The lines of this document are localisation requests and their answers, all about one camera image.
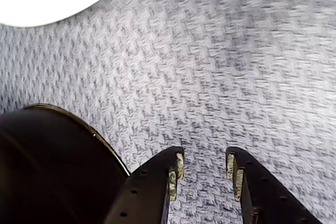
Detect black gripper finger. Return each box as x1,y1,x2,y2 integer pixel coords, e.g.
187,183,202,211
225,146,323,224
104,145,185,224

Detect black metal bucket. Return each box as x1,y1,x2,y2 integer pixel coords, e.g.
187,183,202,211
0,104,132,224

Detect blue woven cloth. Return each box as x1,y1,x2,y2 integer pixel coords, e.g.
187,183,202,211
0,0,336,224

